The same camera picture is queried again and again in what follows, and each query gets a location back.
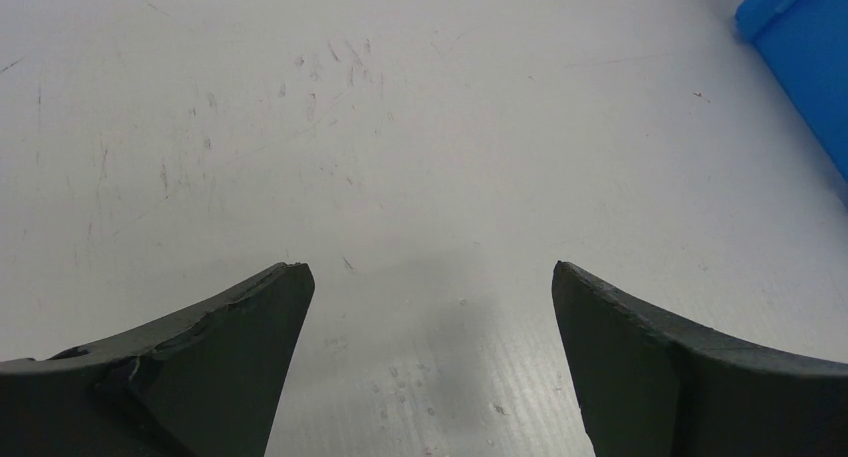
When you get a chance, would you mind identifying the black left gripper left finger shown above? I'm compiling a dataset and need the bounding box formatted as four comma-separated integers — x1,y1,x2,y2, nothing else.
1,263,315,456

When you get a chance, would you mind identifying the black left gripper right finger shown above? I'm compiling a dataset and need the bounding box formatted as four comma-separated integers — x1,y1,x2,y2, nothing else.
551,262,847,456

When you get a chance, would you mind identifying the blue plastic bin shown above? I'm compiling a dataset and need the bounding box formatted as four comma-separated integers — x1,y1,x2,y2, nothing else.
735,0,847,177

